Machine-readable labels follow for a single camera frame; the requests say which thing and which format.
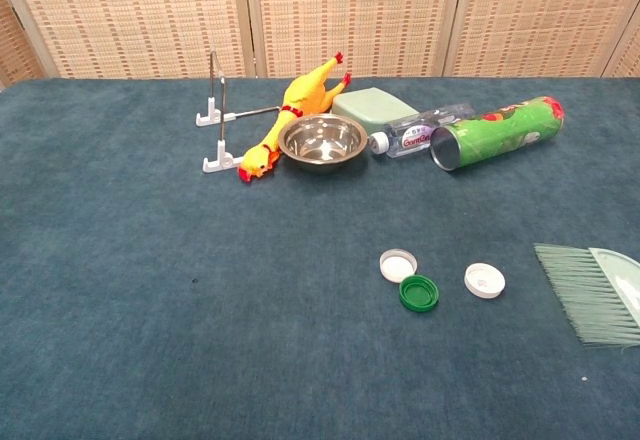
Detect white lid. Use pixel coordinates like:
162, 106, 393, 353
463, 262, 506, 300
379, 248, 419, 284

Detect green plastic bottle cap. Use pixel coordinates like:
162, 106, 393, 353
398, 274, 441, 313

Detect clear plastic water bottle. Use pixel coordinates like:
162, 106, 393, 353
368, 103, 477, 160

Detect stainless steel bowl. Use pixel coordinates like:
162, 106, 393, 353
277, 113, 370, 175

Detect yellow rubber chicken toy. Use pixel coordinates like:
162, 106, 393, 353
236, 51, 353, 185

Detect green chips can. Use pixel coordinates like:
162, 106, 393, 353
429, 95, 567, 172

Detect woven bamboo folding screen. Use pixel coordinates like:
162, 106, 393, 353
0, 0, 640, 89

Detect teal carpet table cloth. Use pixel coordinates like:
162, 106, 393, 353
0, 76, 640, 440

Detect metal wire rack white feet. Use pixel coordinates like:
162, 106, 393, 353
195, 50, 284, 175

